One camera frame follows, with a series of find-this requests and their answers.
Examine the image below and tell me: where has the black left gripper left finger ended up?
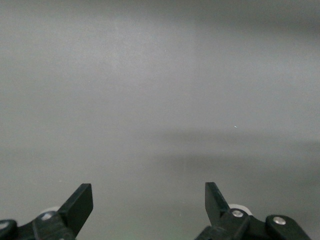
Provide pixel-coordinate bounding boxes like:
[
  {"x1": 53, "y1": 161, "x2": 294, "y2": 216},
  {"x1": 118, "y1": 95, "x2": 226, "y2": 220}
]
[{"x1": 0, "y1": 183, "x2": 94, "y2": 240}]

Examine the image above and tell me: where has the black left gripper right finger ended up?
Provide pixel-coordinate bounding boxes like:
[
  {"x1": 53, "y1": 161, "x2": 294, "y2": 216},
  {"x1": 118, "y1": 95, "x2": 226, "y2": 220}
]
[{"x1": 194, "y1": 181, "x2": 313, "y2": 240}]

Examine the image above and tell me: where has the dark grey table mat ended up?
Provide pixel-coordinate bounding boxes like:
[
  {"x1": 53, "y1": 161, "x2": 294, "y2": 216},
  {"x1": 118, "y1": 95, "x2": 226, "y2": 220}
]
[{"x1": 0, "y1": 0, "x2": 320, "y2": 240}]

